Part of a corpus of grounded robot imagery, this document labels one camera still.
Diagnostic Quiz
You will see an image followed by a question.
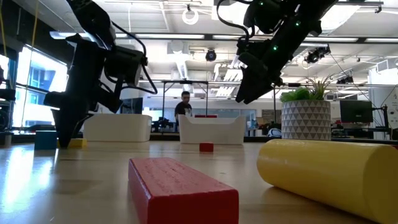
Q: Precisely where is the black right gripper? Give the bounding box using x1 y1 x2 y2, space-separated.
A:
235 37 284 105

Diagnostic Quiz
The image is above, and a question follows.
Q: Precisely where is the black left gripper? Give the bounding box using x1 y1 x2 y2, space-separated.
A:
43 33 124 149

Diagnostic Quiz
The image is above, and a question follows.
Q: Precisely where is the yellow wooden block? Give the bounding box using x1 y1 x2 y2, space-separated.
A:
57 138 88 149

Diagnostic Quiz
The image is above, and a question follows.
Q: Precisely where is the blue wooden cube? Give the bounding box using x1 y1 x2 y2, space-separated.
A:
34 130 58 151

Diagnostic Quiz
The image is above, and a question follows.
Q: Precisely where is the yellow wooden cylinder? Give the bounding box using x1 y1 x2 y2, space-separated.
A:
256 139 398 224

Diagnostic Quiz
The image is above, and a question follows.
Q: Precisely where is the large window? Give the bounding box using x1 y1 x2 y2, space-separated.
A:
0 46 73 131

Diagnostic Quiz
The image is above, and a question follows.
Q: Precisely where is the green artificial plant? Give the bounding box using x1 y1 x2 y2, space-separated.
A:
279 74 333 103

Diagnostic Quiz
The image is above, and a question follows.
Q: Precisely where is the white plastic bin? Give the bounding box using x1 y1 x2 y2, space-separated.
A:
82 113 152 143
178 114 247 145

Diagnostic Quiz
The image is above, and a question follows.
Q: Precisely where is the white grey triangle-pattern planter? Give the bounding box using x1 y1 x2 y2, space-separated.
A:
281 100 332 141

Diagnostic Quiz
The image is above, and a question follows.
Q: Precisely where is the black background equipment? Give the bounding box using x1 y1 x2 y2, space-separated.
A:
0 88 17 102

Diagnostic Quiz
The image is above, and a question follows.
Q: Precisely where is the person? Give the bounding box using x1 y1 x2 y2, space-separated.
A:
174 90 193 125

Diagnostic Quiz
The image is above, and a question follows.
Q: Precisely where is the black ceiling spotlight cluster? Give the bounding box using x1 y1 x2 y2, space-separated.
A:
304 45 331 65

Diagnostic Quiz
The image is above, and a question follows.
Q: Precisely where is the black computer monitor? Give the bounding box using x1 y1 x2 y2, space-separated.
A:
339 99 374 124

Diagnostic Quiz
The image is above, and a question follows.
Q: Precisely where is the long red wooden block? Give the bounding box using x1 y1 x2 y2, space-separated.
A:
128 157 239 224

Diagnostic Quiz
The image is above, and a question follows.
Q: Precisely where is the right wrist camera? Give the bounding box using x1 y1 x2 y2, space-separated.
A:
243 0 273 34

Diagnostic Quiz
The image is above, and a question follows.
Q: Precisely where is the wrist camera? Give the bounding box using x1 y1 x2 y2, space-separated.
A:
104 44 149 88
243 0 273 34

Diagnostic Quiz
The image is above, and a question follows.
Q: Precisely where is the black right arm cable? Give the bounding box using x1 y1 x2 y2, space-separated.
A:
216 0 253 43

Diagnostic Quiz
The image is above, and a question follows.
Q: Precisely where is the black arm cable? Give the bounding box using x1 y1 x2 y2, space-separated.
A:
216 0 253 43
110 21 159 95

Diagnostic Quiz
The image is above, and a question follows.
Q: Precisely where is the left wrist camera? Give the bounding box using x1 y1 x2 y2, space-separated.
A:
104 44 149 88

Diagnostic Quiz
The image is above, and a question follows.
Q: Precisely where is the black metal rack frame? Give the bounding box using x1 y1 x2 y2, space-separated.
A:
161 80 210 118

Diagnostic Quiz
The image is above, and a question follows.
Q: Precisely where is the yellow hanging strap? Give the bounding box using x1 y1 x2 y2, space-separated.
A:
0 0 7 58
20 0 40 128

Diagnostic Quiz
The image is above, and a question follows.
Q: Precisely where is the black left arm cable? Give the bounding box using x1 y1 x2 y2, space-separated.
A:
110 21 159 95

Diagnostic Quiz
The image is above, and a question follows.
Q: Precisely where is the black table frame rail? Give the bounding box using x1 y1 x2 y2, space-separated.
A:
0 132 398 147

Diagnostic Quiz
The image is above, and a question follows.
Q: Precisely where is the white coiled cable ring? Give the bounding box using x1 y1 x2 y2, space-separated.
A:
182 7 200 26

